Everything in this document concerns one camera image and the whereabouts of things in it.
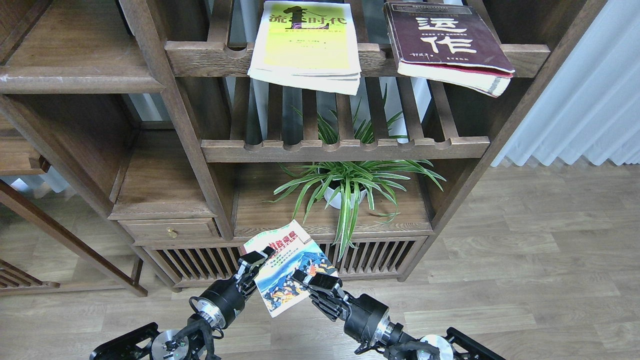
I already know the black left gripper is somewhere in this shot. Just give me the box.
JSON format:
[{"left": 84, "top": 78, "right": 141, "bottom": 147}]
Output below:
[{"left": 192, "top": 251, "right": 275, "bottom": 330}]

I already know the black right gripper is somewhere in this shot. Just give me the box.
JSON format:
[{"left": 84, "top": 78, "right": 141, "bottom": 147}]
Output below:
[{"left": 291, "top": 269, "right": 390, "bottom": 343}]

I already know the colourful mountain cover book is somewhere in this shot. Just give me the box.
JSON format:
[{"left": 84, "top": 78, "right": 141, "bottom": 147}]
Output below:
[{"left": 243, "top": 219, "right": 338, "bottom": 318}]

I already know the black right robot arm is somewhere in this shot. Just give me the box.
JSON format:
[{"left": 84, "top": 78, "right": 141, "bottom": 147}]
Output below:
[{"left": 292, "top": 269, "right": 502, "bottom": 360}]

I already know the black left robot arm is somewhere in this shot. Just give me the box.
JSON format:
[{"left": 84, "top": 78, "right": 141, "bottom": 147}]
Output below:
[{"left": 89, "top": 246, "right": 275, "bottom": 360}]

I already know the brass drawer knob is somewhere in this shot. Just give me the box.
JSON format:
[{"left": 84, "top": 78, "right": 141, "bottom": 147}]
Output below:
[{"left": 166, "top": 227, "right": 178, "bottom": 239}]

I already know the white plant pot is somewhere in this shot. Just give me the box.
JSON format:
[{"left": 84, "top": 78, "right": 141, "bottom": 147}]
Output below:
[{"left": 323, "top": 184, "right": 368, "bottom": 210}]

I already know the green spider plant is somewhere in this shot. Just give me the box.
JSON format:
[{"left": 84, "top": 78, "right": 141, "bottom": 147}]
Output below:
[{"left": 265, "top": 84, "right": 447, "bottom": 262}]

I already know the dark wooden bookshelf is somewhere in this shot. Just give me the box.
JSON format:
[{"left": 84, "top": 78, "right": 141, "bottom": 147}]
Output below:
[{"left": 1, "top": 0, "right": 606, "bottom": 290}]

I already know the yellow green cover book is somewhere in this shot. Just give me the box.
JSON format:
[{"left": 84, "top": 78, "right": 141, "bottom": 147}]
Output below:
[{"left": 248, "top": 0, "right": 361, "bottom": 96}]

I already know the dark maroon cover book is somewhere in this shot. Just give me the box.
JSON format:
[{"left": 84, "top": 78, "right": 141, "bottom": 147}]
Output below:
[{"left": 382, "top": 1, "right": 515, "bottom": 98}]

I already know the white pleated curtain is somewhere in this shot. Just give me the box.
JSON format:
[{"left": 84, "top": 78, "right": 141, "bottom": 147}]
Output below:
[{"left": 492, "top": 0, "right": 640, "bottom": 167}]

